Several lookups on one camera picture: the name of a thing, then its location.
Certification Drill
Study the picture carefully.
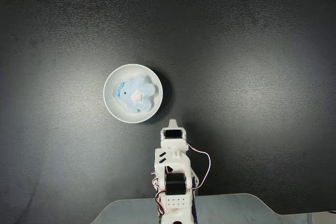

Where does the skyblue plush doll with keychain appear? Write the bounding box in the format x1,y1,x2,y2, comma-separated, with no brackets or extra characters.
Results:
114,74,157,113

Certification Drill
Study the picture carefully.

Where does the red black arm servo cable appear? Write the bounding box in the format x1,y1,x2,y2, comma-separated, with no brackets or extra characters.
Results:
151,171,169,216

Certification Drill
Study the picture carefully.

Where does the white ceramic bowl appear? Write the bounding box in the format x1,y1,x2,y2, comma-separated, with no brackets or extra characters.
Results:
103,63,163,124

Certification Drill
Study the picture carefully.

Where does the white red gripper servo cable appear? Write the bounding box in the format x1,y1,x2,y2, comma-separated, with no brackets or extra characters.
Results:
186,143,212,190

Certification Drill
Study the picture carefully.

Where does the blue table clamp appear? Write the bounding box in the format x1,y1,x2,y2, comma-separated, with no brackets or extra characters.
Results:
191,176,200,224

